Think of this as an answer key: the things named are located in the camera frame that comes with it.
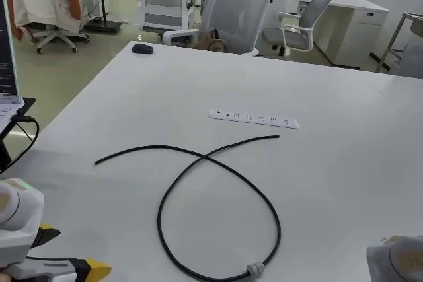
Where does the brown bag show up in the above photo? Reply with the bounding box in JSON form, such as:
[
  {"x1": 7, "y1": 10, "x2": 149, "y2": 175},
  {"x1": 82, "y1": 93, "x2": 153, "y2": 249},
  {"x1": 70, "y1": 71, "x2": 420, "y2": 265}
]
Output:
[{"x1": 192, "y1": 28, "x2": 229, "y2": 53}]

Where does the black computer mouse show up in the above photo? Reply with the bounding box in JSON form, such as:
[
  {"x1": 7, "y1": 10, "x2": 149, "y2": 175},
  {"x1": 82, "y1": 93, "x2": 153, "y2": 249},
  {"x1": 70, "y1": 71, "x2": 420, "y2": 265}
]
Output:
[{"x1": 131, "y1": 43, "x2": 155, "y2": 55}]

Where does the white table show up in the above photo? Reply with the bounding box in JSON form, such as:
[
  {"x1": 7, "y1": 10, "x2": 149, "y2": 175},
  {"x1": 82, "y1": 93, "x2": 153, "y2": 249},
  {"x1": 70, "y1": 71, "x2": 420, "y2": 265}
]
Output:
[{"x1": 0, "y1": 40, "x2": 423, "y2": 282}]

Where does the grey cable gland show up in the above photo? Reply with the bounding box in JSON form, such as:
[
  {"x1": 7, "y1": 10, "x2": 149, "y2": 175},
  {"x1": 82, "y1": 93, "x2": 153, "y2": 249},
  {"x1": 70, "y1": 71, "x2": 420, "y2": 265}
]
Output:
[{"x1": 245, "y1": 262, "x2": 266, "y2": 277}]

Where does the grey chair with white armrests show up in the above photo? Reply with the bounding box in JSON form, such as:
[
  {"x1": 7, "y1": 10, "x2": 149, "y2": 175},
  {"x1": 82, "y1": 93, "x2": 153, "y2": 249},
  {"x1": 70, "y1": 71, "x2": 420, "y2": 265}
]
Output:
[{"x1": 262, "y1": 0, "x2": 335, "y2": 57}]

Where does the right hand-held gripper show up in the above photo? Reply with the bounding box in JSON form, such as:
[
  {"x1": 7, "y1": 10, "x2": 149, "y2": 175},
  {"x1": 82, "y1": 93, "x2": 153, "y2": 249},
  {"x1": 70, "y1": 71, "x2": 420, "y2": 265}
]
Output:
[{"x1": 366, "y1": 234, "x2": 423, "y2": 282}]

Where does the white office desk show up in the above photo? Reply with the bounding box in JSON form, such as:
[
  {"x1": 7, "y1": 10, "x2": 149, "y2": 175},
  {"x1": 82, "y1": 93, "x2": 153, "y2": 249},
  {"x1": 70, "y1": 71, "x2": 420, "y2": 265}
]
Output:
[{"x1": 188, "y1": 0, "x2": 391, "y2": 67}]

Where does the black laptop stand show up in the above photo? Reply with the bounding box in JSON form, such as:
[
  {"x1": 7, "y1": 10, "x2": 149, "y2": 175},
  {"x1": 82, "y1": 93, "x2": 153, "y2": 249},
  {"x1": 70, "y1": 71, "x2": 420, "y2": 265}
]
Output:
[{"x1": 0, "y1": 97, "x2": 37, "y2": 174}]

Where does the metal frame table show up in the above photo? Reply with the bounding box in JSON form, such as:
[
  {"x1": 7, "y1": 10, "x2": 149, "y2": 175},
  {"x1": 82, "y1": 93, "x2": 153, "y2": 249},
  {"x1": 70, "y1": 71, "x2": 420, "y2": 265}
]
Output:
[{"x1": 375, "y1": 11, "x2": 423, "y2": 74}]

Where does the office chair draped with cloth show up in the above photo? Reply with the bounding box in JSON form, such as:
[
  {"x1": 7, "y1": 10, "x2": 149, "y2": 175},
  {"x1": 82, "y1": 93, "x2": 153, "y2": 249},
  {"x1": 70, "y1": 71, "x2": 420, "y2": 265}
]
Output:
[{"x1": 9, "y1": 0, "x2": 91, "y2": 55}]

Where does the grey upholstered chair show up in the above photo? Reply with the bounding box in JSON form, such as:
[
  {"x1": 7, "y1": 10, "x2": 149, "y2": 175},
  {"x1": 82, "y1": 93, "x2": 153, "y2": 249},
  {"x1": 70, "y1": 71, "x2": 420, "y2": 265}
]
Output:
[{"x1": 395, "y1": 39, "x2": 423, "y2": 79}]

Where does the grey mesh office chair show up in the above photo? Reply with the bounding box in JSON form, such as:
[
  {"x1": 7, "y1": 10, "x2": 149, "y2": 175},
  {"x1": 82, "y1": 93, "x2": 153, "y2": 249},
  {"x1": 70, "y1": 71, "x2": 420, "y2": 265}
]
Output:
[{"x1": 162, "y1": 0, "x2": 274, "y2": 57}]

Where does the thin black laptop cable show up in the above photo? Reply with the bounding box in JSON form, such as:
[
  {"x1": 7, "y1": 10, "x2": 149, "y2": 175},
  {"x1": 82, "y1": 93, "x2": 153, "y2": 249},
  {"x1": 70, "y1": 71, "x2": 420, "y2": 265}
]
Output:
[{"x1": 11, "y1": 115, "x2": 40, "y2": 167}]

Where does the white mesh office chair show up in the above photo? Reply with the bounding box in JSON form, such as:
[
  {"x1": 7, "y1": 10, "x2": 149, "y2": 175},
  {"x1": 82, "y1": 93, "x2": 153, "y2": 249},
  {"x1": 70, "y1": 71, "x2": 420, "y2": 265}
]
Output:
[{"x1": 137, "y1": 0, "x2": 196, "y2": 34}]

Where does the white power strip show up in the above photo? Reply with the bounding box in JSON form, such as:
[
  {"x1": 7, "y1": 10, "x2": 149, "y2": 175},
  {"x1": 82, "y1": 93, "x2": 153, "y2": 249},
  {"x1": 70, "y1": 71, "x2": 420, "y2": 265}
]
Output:
[{"x1": 208, "y1": 108, "x2": 301, "y2": 130}]

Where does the open laptop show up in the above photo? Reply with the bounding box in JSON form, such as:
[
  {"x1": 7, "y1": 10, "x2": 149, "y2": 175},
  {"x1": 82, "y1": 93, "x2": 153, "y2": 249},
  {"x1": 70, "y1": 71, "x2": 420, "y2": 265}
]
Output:
[{"x1": 0, "y1": 0, "x2": 26, "y2": 131}]

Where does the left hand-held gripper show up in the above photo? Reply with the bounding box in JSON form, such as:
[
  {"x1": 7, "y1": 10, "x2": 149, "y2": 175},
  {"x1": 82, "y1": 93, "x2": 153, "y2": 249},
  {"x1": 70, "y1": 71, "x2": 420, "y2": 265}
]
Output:
[{"x1": 0, "y1": 178, "x2": 112, "y2": 282}]

